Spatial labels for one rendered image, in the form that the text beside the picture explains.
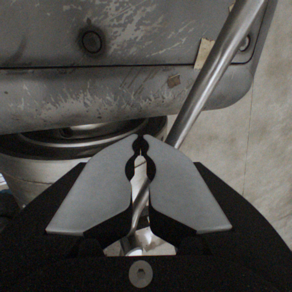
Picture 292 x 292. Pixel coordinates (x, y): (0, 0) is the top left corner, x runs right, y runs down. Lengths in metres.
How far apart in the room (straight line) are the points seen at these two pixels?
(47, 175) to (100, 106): 0.11
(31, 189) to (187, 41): 0.26
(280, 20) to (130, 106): 2.20
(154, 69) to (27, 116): 0.12
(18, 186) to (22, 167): 0.05
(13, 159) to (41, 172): 0.04
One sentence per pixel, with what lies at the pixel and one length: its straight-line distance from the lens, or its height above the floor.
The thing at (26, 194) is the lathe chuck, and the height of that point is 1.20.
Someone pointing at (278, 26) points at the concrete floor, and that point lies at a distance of 2.33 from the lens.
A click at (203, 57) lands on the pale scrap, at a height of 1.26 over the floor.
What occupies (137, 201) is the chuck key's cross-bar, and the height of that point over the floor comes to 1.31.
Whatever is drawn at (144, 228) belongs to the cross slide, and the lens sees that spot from 0.86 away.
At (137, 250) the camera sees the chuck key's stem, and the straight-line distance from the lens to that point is 0.21.
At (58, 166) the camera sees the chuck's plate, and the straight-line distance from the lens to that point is 0.23.
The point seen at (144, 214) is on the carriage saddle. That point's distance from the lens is 0.89.
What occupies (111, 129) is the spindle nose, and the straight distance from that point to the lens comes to 0.26.
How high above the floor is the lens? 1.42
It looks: 54 degrees down
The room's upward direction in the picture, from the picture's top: 145 degrees clockwise
